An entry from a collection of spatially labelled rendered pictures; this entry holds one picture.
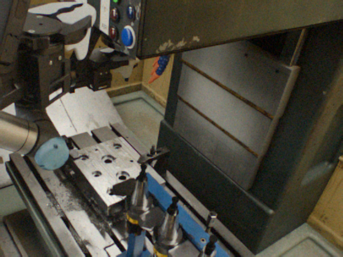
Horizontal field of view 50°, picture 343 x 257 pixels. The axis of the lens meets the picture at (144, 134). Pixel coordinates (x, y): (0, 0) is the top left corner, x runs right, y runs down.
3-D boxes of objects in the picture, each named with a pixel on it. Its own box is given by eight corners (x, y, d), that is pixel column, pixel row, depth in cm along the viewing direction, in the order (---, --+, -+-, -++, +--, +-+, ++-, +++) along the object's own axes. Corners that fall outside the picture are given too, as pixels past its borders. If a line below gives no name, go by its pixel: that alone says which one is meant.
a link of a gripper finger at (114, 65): (124, 60, 99) (93, 63, 96) (125, 54, 98) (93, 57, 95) (130, 68, 95) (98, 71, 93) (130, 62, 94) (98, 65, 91)
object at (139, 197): (152, 200, 86) (156, 179, 82) (139, 209, 83) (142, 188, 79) (139, 189, 88) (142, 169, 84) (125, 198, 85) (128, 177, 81)
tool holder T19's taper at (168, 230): (182, 234, 79) (188, 212, 75) (168, 244, 76) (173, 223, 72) (167, 221, 81) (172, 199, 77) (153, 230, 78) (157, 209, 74)
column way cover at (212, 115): (245, 194, 138) (291, 70, 108) (168, 128, 168) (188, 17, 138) (253, 189, 141) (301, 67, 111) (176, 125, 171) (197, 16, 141)
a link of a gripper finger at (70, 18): (90, 43, 50) (48, 67, 43) (91, -1, 47) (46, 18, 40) (109, 49, 49) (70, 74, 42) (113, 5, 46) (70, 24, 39)
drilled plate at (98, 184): (106, 216, 117) (107, 205, 114) (67, 163, 135) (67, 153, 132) (163, 191, 129) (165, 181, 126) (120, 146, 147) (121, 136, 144)
